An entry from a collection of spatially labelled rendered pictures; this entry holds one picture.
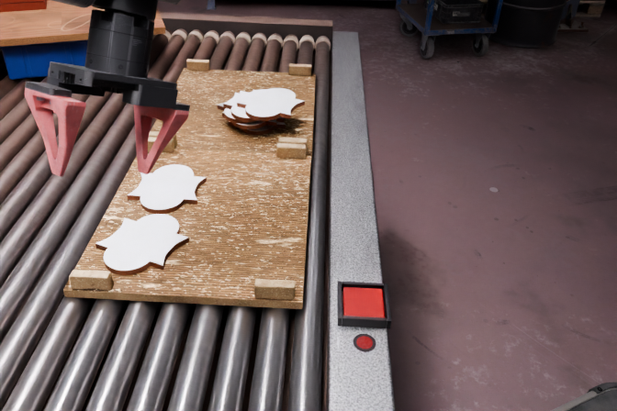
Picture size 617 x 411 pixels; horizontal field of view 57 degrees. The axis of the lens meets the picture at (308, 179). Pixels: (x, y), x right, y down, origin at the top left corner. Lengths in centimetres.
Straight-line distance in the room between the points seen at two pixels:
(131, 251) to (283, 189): 30
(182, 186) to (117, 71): 54
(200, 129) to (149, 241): 39
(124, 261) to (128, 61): 44
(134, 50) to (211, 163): 61
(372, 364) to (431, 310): 139
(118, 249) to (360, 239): 40
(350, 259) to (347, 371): 22
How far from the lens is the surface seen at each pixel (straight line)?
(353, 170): 117
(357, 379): 80
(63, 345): 88
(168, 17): 192
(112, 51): 56
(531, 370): 212
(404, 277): 230
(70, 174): 122
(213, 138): 123
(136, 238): 96
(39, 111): 57
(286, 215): 100
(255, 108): 121
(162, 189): 107
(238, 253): 93
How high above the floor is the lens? 155
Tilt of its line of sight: 34 degrees down
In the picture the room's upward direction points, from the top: 2 degrees clockwise
